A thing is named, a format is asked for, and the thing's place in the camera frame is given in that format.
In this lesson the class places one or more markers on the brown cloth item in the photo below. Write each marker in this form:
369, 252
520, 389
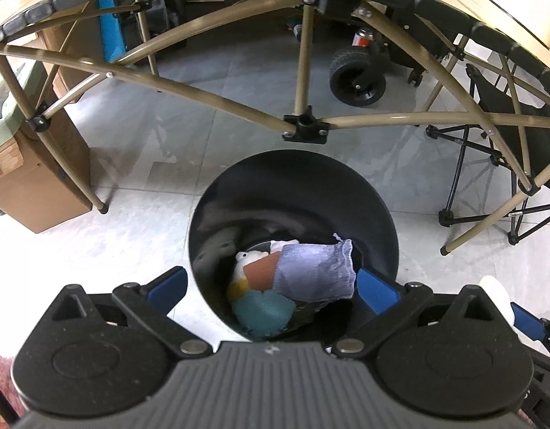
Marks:
261, 272

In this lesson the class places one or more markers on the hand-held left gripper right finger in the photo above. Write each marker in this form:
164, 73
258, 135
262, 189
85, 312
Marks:
377, 292

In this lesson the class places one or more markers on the black rubber wheel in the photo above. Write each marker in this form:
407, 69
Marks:
355, 76

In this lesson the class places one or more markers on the teal fluffy plush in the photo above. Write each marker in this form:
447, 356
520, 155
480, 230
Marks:
263, 313

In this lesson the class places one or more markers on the black trash bin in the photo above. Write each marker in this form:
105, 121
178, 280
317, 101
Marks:
301, 187

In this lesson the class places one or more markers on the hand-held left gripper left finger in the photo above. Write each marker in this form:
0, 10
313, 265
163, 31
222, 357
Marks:
167, 288

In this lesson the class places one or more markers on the red woven mat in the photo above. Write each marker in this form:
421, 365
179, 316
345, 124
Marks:
7, 380

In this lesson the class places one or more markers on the cardboard box with liner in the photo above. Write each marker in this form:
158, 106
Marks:
42, 178

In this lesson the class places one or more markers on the lavender knitted cloth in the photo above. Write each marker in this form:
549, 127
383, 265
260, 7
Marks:
315, 272

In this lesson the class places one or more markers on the plain cardboard box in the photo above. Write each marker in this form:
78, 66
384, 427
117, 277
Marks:
78, 53

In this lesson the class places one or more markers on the tan slatted folding table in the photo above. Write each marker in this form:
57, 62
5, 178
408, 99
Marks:
305, 53

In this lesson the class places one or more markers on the white alpaca plush toy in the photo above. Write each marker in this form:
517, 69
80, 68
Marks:
250, 258

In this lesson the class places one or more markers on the black folding camp chair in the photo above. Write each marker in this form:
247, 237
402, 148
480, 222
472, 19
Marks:
491, 94

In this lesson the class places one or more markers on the red gas canister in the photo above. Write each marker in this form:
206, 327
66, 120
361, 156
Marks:
365, 38

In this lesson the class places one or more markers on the green plastic bag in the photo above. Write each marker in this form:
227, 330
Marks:
2, 111

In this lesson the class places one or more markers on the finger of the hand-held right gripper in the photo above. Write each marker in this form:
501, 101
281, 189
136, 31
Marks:
527, 321

